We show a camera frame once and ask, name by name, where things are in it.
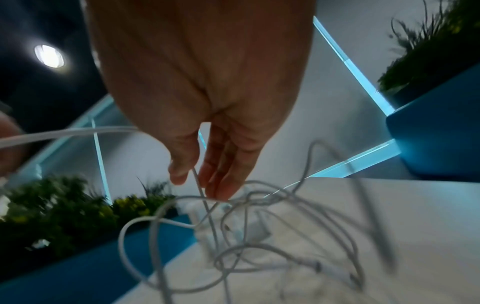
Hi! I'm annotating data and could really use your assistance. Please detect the person's right hand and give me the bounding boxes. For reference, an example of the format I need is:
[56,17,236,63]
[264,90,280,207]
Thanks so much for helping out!
[80,0,316,200]

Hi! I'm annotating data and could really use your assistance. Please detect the person's left hand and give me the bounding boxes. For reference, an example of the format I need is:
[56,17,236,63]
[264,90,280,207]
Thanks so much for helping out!
[0,115,27,179]

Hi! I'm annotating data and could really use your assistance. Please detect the bundle of charging cables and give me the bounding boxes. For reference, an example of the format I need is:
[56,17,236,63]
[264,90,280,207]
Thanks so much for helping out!
[0,126,223,256]

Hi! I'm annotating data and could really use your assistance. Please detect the tangle of black and white cables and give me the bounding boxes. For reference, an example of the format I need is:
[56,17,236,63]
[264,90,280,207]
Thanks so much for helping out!
[117,140,399,304]

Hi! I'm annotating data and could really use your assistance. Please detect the white mini drawer box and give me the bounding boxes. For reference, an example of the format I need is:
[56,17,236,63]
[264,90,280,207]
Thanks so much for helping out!
[187,183,273,259]

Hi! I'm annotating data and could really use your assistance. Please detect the black cylinder spotlight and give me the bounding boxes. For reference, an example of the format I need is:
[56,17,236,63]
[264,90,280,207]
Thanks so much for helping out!
[33,44,66,69]

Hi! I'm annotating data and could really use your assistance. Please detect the blue sofa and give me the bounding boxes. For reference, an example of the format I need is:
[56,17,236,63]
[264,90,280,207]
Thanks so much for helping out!
[386,63,480,180]
[0,213,200,304]

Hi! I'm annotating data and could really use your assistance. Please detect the white table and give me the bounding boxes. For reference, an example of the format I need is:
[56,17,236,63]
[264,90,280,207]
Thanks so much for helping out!
[112,177,480,304]

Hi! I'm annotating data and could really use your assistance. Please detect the cyan wall light strips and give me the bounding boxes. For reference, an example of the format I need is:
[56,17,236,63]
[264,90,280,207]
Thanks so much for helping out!
[14,16,402,206]

